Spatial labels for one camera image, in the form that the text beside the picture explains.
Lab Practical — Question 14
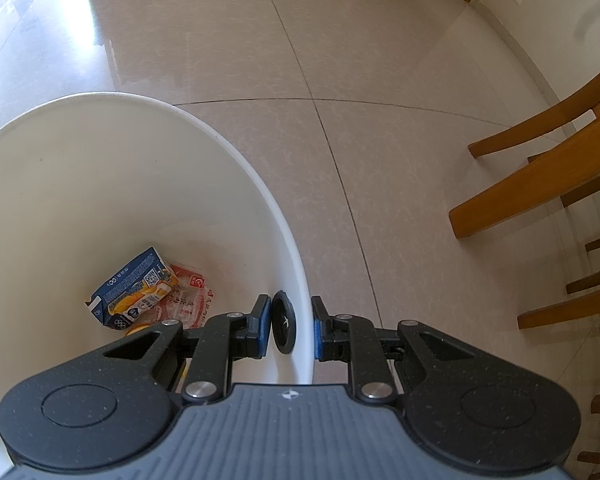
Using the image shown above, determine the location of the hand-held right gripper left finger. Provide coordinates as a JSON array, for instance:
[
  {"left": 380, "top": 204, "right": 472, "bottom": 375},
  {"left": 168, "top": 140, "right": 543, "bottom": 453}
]
[{"left": 101, "top": 295, "right": 273, "bottom": 404}]

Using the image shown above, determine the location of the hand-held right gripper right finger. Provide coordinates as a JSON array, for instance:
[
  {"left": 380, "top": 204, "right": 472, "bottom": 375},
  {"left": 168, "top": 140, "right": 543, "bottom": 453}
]
[{"left": 311, "top": 295, "right": 482, "bottom": 404}]

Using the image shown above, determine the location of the red and white snack wrapper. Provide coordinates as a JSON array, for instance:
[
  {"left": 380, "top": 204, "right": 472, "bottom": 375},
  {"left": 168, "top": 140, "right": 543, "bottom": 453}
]
[{"left": 155, "top": 262, "right": 215, "bottom": 329}]

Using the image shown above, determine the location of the blue and yellow drink carton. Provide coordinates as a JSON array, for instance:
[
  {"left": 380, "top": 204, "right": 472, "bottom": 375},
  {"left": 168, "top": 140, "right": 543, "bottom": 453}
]
[{"left": 84, "top": 246, "right": 176, "bottom": 331}]

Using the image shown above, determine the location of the white plastic trash bin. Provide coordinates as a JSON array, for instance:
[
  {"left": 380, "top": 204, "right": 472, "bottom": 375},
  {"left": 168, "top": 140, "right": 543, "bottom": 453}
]
[{"left": 0, "top": 91, "right": 315, "bottom": 480}]

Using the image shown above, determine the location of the wooden chair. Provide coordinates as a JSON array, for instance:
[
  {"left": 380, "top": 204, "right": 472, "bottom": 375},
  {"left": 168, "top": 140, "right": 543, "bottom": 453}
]
[
  {"left": 517, "top": 225, "right": 600, "bottom": 467},
  {"left": 448, "top": 54, "right": 600, "bottom": 240}
]

